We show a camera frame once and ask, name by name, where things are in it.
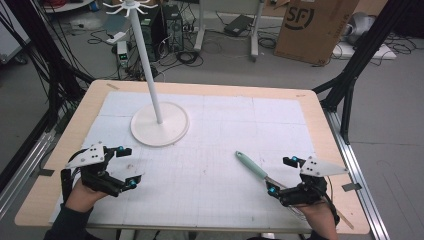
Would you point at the white foam board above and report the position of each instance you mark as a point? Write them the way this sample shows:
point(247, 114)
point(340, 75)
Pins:
point(383, 53)

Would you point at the small bench power supply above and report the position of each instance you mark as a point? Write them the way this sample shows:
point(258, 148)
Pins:
point(122, 53)

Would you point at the black computer tower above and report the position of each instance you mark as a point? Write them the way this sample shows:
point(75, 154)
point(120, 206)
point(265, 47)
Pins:
point(173, 28)
point(151, 36)

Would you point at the black tape piece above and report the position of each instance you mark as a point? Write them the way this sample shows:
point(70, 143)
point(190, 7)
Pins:
point(351, 187)
point(46, 172)

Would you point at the black metal frame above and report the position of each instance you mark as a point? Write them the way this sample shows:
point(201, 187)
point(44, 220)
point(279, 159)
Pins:
point(356, 60)
point(50, 66)

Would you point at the white grid mat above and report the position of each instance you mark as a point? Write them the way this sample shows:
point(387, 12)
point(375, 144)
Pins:
point(213, 160)

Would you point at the brown cardboard box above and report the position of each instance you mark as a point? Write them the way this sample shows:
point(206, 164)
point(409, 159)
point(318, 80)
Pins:
point(313, 30)

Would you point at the grey bag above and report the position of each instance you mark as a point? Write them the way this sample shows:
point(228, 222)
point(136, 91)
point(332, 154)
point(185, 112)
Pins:
point(361, 26)

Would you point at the white metal frame stand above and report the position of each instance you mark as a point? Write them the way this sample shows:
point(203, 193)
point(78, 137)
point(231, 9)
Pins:
point(255, 36)

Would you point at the white round table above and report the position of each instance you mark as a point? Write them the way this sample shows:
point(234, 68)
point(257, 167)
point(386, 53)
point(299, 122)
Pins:
point(66, 6)

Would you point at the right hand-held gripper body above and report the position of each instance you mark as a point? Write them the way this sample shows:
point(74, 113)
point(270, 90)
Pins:
point(308, 191)

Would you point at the thin wooden stick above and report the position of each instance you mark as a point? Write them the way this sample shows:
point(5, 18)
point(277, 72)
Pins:
point(345, 220)

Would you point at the brown tape piece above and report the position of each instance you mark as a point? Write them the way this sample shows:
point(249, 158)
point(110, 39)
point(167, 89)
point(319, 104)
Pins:
point(112, 86)

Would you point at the white power strip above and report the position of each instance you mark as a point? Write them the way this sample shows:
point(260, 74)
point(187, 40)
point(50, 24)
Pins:
point(116, 38)

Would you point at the flat black device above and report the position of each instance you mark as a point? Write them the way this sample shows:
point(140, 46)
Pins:
point(238, 25)

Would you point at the white hook stand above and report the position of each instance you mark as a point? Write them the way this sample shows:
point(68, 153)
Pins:
point(158, 125)

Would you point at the person's right hand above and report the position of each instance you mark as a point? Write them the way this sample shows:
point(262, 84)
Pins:
point(318, 216)

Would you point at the person's left hand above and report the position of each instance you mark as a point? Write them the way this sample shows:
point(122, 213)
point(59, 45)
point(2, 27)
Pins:
point(83, 198)

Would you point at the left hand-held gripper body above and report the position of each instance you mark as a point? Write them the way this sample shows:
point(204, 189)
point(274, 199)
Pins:
point(96, 178)

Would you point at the aluminium rail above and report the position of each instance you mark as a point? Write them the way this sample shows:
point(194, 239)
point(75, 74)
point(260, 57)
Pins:
point(360, 176)
point(23, 170)

